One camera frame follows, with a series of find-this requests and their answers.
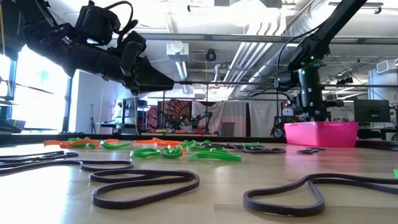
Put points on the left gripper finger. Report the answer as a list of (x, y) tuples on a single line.
[(136, 90), (149, 74)]

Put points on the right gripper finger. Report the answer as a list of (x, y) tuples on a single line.
[(317, 115)]

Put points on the pink plastic basket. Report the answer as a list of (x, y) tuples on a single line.
[(320, 135)]

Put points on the dark rubber band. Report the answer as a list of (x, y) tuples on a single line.
[(109, 161), (306, 152), (267, 151), (196, 181), (62, 153), (247, 199), (217, 145)]

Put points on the orange rubber band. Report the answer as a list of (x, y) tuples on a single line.
[(66, 145), (112, 140), (149, 141), (168, 143)]

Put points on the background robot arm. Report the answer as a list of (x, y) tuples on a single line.
[(275, 126), (203, 116)]

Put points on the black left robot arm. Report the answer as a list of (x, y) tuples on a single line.
[(46, 37)]

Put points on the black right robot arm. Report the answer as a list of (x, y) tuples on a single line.
[(329, 28)]

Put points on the monitor on black stand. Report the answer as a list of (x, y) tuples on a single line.
[(124, 112)]

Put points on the black ceiling spotlight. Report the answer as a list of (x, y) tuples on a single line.
[(345, 80)]

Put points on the white ceiling box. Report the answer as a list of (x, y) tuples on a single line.
[(177, 49)]

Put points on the red web pattern tapestry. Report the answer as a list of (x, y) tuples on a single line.
[(178, 109)]

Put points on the black tripod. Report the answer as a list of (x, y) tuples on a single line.
[(92, 121)]

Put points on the black computer monitor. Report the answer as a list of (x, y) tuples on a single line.
[(371, 110)]

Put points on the white hanging sheet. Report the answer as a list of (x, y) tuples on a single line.
[(261, 119), (230, 112)]

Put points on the person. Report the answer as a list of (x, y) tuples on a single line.
[(186, 123)]

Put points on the grey chair back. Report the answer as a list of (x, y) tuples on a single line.
[(228, 129)]

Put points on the grey ceiling beam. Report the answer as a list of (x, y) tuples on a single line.
[(236, 38)]

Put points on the dark side desk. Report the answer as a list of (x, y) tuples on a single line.
[(9, 124)]

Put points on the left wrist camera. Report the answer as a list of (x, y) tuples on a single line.
[(96, 23)]

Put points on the silver spiral air duct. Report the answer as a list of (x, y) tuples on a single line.
[(258, 79)]

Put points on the black metal rig frame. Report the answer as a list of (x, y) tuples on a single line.
[(236, 83)]

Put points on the white wall air unit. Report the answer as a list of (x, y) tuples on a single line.
[(387, 67)]

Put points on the black aluminium table frame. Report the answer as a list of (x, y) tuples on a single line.
[(31, 139)]

